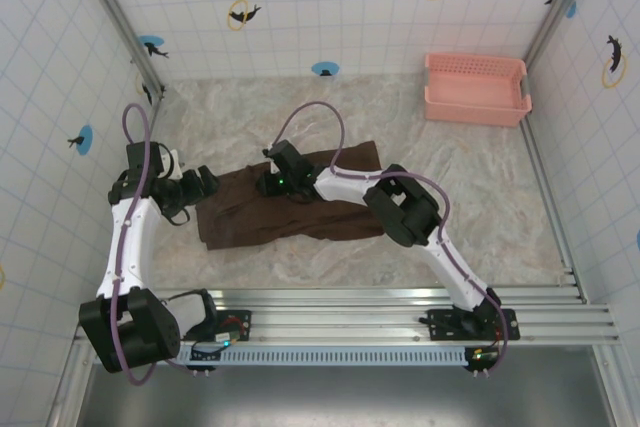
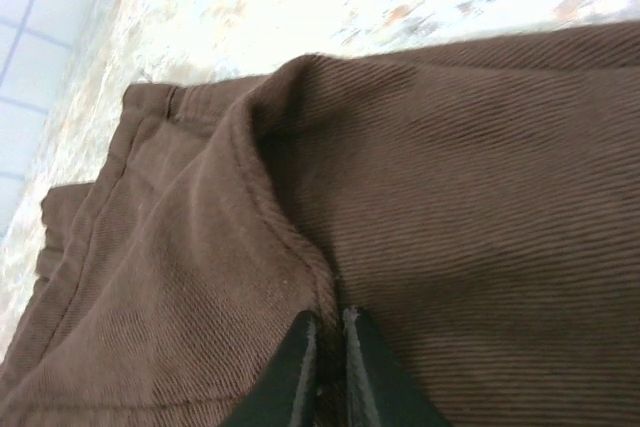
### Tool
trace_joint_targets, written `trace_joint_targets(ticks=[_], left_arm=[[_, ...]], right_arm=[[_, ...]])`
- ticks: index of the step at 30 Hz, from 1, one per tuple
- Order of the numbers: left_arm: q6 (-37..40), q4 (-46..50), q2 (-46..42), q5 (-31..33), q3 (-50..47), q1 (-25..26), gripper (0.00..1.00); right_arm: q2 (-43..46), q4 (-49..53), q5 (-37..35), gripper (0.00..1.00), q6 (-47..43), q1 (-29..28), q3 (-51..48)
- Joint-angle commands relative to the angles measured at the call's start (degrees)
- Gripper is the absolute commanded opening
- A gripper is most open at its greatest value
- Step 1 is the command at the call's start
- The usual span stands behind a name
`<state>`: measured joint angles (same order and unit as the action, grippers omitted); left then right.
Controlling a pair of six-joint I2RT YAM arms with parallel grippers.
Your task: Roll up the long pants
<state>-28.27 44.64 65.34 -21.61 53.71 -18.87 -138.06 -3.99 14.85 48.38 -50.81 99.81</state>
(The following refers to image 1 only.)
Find black animal sticker yellow ring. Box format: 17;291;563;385
134;71;154;106

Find blue oval fin sticker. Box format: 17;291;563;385
310;61;341;79

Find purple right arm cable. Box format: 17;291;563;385
269;101;509;377

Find aluminium corner post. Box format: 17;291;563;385
522;0;601;64
69;0;167;98

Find pink plastic basket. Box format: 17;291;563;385
423;52;533;129

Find right green circuit board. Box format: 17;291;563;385
466;346;502;367

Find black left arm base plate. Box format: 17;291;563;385
182;307;254;344

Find sea lion sticker yellow ring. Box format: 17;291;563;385
601;34;628;90

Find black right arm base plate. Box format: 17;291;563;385
426;306;522;342

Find seal sticker blue circle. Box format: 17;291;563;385
66;123;95;156

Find grey metal front panel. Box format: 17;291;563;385
79;364;617;427

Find slotted pale blue cable duct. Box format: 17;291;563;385
169;346;474;367

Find brown long pants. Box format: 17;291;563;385
194;139;386;252

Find aluminium side rail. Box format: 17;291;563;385
47;91;169;427
518;119;590;304

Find aluminium front rail frame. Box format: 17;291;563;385
73;288;622;347

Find dolphin sticker small yellow ring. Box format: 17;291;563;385
227;0;263;31

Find shark sticker blue circle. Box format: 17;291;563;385
136;34;170;60

